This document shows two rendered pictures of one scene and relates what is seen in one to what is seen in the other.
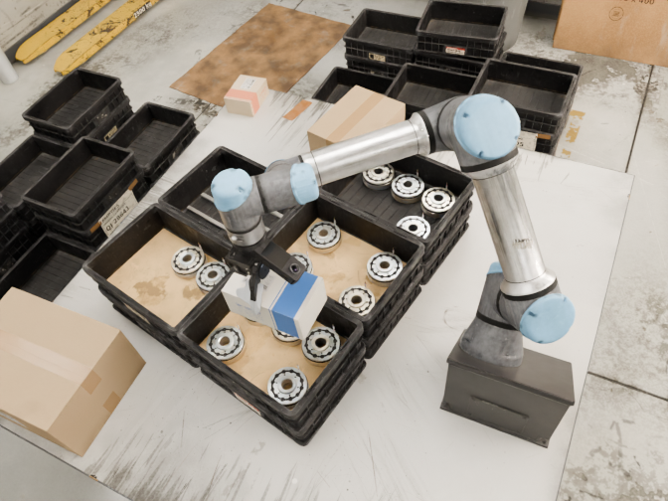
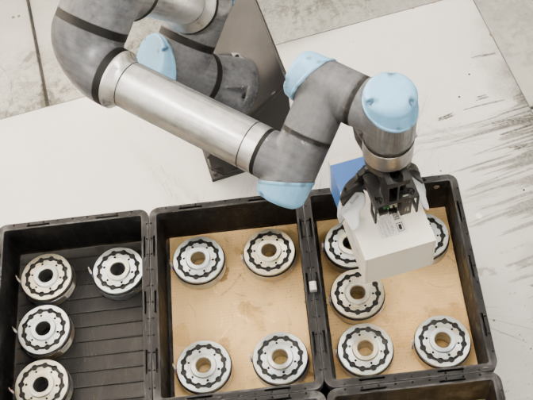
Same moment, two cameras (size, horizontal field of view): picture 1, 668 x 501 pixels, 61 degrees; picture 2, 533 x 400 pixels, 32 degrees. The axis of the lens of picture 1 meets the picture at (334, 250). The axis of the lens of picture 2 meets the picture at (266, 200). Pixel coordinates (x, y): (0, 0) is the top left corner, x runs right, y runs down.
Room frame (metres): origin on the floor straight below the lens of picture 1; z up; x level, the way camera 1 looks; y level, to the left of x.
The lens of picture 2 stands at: (1.36, 0.61, 2.48)
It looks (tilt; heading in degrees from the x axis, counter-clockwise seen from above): 60 degrees down; 230
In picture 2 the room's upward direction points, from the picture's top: 10 degrees counter-clockwise
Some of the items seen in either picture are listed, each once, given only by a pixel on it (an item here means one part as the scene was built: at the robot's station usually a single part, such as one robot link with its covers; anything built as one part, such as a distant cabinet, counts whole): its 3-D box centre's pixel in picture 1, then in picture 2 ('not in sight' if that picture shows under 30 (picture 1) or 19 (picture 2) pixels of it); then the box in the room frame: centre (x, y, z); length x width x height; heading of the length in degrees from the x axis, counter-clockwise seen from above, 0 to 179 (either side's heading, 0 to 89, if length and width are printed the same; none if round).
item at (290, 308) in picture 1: (275, 294); (380, 212); (0.74, 0.15, 1.10); 0.20 x 0.12 x 0.09; 57
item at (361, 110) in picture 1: (357, 133); not in sight; (1.60, -0.15, 0.78); 0.30 x 0.22 x 0.16; 136
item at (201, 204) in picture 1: (238, 208); not in sight; (1.24, 0.28, 0.87); 0.40 x 0.30 x 0.11; 47
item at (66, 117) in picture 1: (91, 132); not in sight; (2.39, 1.13, 0.37); 0.40 x 0.30 x 0.45; 147
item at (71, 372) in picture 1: (46, 368); not in sight; (0.81, 0.85, 0.80); 0.40 x 0.30 x 0.20; 59
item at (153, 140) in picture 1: (157, 159); not in sight; (2.18, 0.79, 0.31); 0.40 x 0.30 x 0.34; 147
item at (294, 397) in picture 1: (287, 385); (422, 236); (0.62, 0.17, 0.86); 0.10 x 0.10 x 0.01
